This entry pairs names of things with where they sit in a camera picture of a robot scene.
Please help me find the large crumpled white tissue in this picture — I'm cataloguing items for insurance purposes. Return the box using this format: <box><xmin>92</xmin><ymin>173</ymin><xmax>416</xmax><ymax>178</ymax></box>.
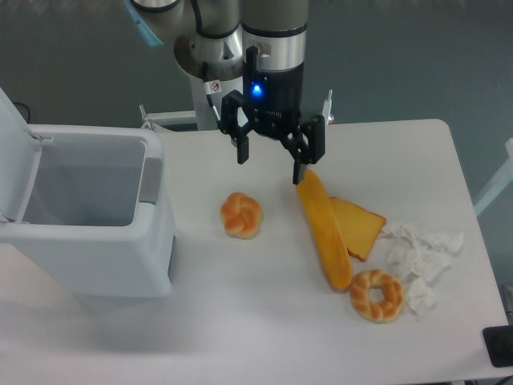
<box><xmin>378</xmin><ymin>221</ymin><xmax>465</xmax><ymax>282</ymax></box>

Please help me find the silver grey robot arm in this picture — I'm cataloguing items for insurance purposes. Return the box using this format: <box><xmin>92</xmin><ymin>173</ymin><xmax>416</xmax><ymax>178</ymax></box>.
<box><xmin>127</xmin><ymin>1</ymin><xmax>332</xmax><ymax>184</ymax></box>

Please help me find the white frame at right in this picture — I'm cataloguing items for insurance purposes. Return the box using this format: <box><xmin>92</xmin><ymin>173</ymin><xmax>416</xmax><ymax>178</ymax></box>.
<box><xmin>474</xmin><ymin>138</ymin><xmax>512</xmax><ymax>217</ymax></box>

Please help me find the small crumpled white tissue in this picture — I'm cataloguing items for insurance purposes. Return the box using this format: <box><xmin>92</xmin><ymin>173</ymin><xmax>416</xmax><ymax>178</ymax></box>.
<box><xmin>406</xmin><ymin>278</ymin><xmax>436</xmax><ymax>318</ymax></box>

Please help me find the knotted bread roll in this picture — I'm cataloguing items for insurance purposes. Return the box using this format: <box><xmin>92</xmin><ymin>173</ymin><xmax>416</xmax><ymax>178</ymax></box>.
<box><xmin>220</xmin><ymin>192</ymin><xmax>263</xmax><ymax>240</ymax></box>

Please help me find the white push-top trash can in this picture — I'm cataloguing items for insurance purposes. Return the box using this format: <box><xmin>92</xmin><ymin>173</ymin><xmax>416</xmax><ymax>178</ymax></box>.
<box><xmin>1</xmin><ymin>95</ymin><xmax>176</xmax><ymax>298</ymax></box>

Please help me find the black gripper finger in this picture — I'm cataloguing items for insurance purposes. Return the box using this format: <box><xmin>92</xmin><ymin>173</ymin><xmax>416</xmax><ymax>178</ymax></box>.
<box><xmin>220</xmin><ymin>91</ymin><xmax>250</xmax><ymax>164</ymax></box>
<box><xmin>280</xmin><ymin>115</ymin><xmax>325</xmax><ymax>184</ymax></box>

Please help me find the long baguette bread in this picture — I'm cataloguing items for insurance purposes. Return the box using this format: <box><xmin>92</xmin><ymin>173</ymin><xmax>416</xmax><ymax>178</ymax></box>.
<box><xmin>296</xmin><ymin>169</ymin><xmax>353</xmax><ymax>292</ymax></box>

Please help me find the black device at table edge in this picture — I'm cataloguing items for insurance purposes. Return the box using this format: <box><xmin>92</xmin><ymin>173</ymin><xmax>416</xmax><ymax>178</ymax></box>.
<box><xmin>482</xmin><ymin>325</ymin><xmax>513</xmax><ymax>367</ymax></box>

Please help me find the twisted ring bread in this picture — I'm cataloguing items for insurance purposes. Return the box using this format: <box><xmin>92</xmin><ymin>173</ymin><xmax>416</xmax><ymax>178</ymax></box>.
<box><xmin>349</xmin><ymin>269</ymin><xmax>405</xmax><ymax>323</ymax></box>

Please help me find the toast bread slice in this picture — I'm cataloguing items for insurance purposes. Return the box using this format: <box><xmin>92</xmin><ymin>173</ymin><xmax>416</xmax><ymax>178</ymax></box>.
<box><xmin>329</xmin><ymin>197</ymin><xmax>386</xmax><ymax>261</ymax></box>

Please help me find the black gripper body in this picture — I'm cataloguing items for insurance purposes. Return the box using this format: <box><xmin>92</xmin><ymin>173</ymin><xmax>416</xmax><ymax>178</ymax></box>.
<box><xmin>243</xmin><ymin>46</ymin><xmax>304</xmax><ymax>140</ymax></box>

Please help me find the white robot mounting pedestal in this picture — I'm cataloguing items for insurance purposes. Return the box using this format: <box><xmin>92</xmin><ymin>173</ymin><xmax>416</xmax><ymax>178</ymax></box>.
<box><xmin>139</xmin><ymin>75</ymin><xmax>243</xmax><ymax>131</ymax></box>

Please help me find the black floor cable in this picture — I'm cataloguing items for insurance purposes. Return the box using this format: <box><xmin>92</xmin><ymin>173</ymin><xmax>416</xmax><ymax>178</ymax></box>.
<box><xmin>11</xmin><ymin>101</ymin><xmax>32</xmax><ymax>123</ymax></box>

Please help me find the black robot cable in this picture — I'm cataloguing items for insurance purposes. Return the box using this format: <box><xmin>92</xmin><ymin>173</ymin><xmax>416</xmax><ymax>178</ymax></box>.
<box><xmin>191</xmin><ymin>0</ymin><xmax>225</xmax><ymax>129</ymax></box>

